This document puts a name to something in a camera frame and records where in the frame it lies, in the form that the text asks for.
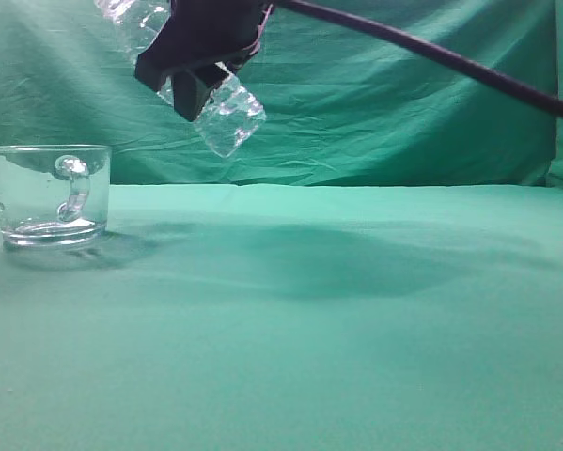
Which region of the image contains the clear glass mug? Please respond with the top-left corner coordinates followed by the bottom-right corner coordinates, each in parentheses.
top-left (0, 144), bottom-right (111, 247)

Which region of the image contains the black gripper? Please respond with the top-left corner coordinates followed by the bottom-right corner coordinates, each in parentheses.
top-left (134, 0), bottom-right (274, 122)

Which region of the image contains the green cloth backdrop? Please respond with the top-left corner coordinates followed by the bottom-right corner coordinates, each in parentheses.
top-left (0, 1), bottom-right (563, 186)

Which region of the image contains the clear plastic water bottle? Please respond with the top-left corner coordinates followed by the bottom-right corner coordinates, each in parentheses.
top-left (95, 1), bottom-right (266, 158)

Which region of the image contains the black cable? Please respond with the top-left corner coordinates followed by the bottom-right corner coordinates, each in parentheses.
top-left (275, 0), bottom-right (563, 125)

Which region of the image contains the green cloth table cover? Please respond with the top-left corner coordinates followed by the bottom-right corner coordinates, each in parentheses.
top-left (0, 185), bottom-right (563, 450)

